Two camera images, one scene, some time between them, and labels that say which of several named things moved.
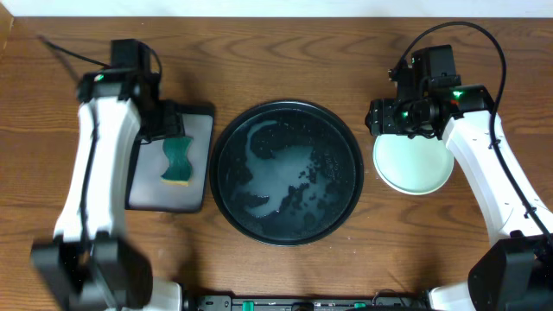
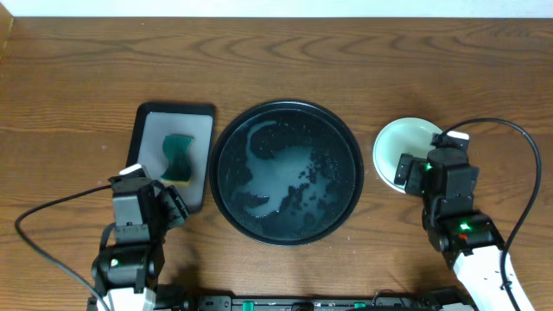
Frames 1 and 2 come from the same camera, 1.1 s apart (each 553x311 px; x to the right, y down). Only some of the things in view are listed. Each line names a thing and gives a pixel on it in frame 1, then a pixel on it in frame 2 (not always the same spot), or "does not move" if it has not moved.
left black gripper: [174, 123] to [174, 203]
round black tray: [286, 173] does not move
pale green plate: [413, 166] does not move
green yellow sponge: [180, 169] does not move
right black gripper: [380, 111] to [414, 180]
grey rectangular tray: [146, 192] does not move
